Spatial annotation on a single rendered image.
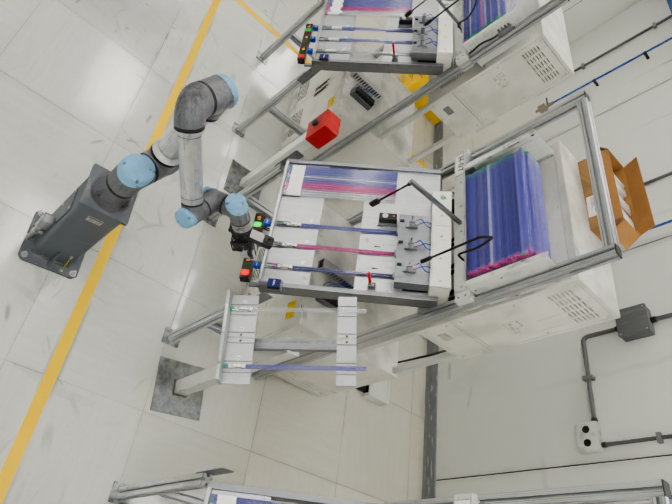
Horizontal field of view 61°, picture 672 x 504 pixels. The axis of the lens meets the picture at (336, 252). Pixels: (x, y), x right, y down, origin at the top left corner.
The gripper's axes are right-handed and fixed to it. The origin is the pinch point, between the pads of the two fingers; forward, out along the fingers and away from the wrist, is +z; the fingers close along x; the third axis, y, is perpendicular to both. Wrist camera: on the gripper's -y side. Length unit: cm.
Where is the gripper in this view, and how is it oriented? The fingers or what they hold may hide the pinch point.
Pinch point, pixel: (255, 257)
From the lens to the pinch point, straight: 229.5
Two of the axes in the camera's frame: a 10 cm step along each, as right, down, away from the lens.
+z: 0.3, 5.8, 8.1
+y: -9.9, -0.8, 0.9
